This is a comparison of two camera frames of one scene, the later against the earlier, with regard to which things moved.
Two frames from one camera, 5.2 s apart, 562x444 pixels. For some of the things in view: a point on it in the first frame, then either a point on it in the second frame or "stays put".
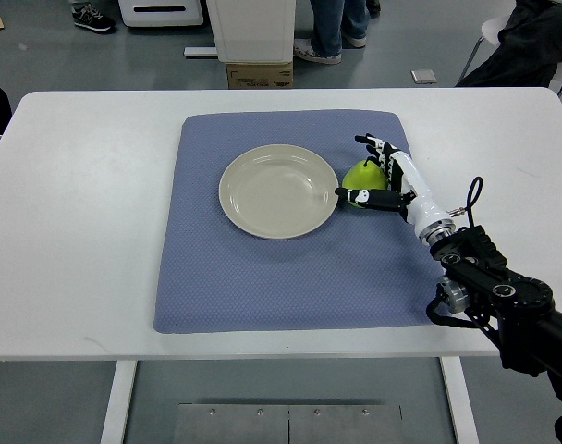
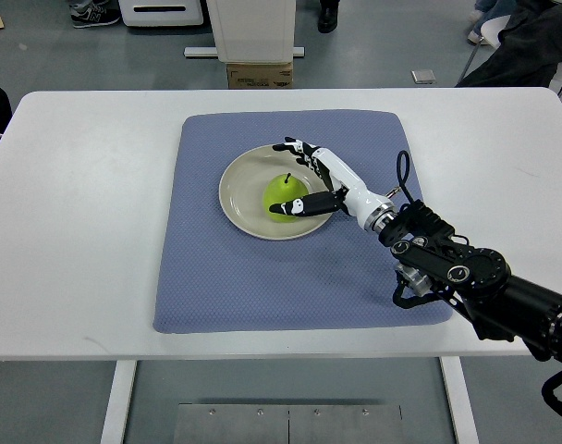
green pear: [361, 177] -> [283, 189]
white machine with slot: [146, 13] stays put
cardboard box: [260, 76] stays put
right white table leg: [460, 400] stays put
